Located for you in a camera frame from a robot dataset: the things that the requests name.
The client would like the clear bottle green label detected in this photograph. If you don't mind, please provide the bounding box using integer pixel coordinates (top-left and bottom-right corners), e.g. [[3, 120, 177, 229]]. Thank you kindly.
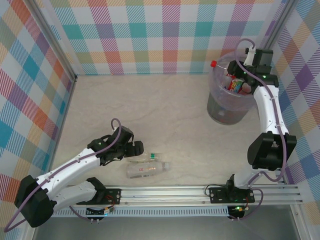
[[126, 151, 168, 164]]

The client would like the Coke bottle red label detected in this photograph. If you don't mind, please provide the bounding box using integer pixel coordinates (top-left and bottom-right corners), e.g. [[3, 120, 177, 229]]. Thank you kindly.
[[210, 60, 245, 93]]

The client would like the large clear bottle red print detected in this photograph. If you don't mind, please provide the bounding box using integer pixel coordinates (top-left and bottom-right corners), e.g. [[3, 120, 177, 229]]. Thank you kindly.
[[125, 161, 173, 180]]

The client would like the black controller board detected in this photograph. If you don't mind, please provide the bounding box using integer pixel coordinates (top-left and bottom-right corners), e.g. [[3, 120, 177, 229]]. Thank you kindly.
[[227, 204, 251, 221], [85, 205, 116, 217]]

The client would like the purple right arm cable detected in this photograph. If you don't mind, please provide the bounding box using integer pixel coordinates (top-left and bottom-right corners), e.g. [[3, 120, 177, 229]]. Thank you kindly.
[[234, 38, 288, 221]]

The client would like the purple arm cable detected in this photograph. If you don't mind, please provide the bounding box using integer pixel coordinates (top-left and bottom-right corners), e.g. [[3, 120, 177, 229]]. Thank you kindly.
[[3, 118, 123, 232], [234, 38, 288, 221]]

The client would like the aluminium corner post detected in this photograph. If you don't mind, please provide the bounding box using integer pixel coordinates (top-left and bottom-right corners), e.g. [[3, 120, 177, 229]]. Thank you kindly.
[[263, 0, 297, 52], [29, 0, 78, 82]]

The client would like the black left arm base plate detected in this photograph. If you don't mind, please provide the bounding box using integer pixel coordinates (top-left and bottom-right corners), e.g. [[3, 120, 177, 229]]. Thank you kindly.
[[96, 188, 123, 205]]

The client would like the white slotted cable tray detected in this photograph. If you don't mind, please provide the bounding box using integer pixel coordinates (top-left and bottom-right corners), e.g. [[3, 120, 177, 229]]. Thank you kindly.
[[39, 208, 230, 218]]

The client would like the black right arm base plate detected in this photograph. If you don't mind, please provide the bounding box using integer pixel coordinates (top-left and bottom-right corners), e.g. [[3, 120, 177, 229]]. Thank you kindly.
[[208, 186, 256, 204]]

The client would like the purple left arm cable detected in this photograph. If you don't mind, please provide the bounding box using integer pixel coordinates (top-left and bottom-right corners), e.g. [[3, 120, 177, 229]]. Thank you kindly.
[[3, 118, 123, 232]]

